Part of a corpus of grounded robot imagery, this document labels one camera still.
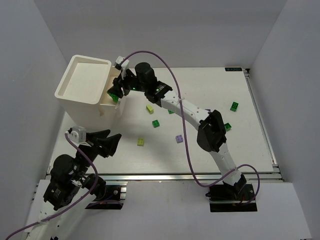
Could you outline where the green 2x2 lego brick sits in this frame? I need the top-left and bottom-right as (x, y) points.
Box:
(152, 119), (160, 128)

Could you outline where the green upside-down 2x3 lego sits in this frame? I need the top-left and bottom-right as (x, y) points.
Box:
(108, 93), (118, 100)

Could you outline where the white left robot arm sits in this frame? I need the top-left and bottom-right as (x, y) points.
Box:
(27, 126), (123, 240)

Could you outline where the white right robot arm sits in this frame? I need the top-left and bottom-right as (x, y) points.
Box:
(107, 62), (247, 195)

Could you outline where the white drawer cabinet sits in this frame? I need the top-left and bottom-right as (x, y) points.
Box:
(54, 55), (115, 131)

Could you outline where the yellow-green 2x2 lego brick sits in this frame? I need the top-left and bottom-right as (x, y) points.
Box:
(137, 138), (145, 147)

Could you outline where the yellow-green lego wedge brick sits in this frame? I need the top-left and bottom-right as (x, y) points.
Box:
(146, 104), (154, 114)

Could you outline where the purple 2x2 lego brick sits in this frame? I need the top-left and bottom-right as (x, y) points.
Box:
(175, 134), (184, 144)

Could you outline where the blue label sticker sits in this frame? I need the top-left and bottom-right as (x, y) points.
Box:
(224, 67), (243, 72)

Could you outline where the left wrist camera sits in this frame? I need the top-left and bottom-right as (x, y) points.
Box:
(66, 126), (87, 144)

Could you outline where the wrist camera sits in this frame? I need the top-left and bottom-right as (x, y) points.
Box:
(114, 56), (130, 71)
(66, 126), (87, 144)

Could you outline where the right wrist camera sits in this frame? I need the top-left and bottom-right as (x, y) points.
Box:
(114, 56), (130, 71)

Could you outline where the aluminium table edge rail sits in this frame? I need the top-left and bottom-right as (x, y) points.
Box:
(99, 171), (283, 182)

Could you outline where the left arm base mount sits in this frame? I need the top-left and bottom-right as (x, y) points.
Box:
(85, 181), (127, 210)

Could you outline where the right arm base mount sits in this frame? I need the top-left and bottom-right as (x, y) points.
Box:
(205, 184), (258, 213)

